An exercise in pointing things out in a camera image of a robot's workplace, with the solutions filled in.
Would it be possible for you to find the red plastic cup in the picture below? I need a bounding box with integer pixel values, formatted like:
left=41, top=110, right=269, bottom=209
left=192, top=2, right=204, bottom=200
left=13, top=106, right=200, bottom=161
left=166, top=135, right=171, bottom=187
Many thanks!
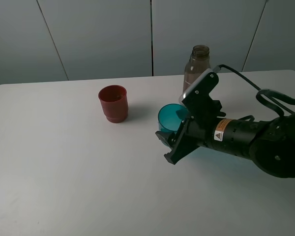
left=98, top=85, right=128, bottom=123

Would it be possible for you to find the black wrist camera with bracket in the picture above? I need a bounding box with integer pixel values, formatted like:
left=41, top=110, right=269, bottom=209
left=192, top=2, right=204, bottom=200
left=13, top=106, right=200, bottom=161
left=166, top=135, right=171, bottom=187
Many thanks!
left=179, top=69, right=221, bottom=122

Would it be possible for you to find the brown translucent plastic bottle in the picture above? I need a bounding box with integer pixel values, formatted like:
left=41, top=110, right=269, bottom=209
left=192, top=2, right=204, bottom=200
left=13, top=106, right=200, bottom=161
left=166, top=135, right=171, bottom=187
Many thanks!
left=183, top=45, right=211, bottom=92

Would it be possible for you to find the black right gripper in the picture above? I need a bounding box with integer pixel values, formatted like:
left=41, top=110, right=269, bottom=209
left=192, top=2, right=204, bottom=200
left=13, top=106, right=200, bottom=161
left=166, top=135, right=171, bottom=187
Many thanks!
left=155, top=99, right=258, bottom=164

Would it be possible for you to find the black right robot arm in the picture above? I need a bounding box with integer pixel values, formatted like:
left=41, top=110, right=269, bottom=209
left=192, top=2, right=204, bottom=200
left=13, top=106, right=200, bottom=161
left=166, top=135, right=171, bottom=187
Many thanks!
left=156, top=100, right=295, bottom=178

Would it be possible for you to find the black camera cable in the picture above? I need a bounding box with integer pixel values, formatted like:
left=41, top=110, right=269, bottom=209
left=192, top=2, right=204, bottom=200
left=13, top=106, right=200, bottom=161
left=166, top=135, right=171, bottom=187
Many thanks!
left=215, top=64, right=295, bottom=118

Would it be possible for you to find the teal translucent plastic cup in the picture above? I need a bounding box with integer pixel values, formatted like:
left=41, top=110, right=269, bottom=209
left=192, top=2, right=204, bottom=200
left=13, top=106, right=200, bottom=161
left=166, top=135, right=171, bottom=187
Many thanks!
left=157, top=104, right=186, bottom=132

